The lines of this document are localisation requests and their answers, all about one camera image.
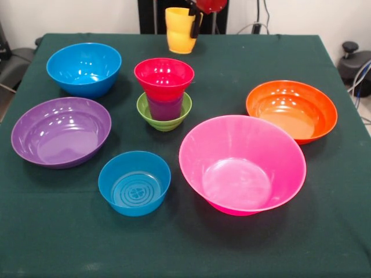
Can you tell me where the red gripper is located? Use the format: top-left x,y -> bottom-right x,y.
185,0 -> 229,39

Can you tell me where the yellow plastic cup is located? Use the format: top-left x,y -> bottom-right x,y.
165,7 -> 204,55

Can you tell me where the red plastic bowl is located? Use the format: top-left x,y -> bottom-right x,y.
133,57 -> 195,102

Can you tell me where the purple plastic cup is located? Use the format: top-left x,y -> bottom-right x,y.
147,94 -> 185,122

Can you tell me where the pink plastic bowl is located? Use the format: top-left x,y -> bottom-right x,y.
179,115 -> 307,217

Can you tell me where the green plastic bowl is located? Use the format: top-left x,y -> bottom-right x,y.
136,91 -> 192,133

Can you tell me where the large blue plastic bowl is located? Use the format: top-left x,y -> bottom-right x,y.
46,42 -> 122,100

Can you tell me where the orange plastic bowl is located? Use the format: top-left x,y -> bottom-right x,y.
246,80 -> 339,146

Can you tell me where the purple plastic bowl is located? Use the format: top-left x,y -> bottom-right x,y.
10,97 -> 112,170

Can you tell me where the small blue plastic bowl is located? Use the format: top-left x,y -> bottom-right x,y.
97,150 -> 172,217

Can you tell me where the black chair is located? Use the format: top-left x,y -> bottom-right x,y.
0,21 -> 43,93

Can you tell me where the dark green tablecloth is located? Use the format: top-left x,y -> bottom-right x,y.
0,32 -> 371,278

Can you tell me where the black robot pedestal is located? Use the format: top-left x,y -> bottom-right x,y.
139,0 -> 230,35

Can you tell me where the white cable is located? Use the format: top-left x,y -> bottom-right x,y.
236,22 -> 255,35

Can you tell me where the black cable with plug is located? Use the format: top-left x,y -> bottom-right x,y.
251,0 -> 271,35

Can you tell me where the grey and blue cable bundle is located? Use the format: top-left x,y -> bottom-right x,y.
347,59 -> 371,101

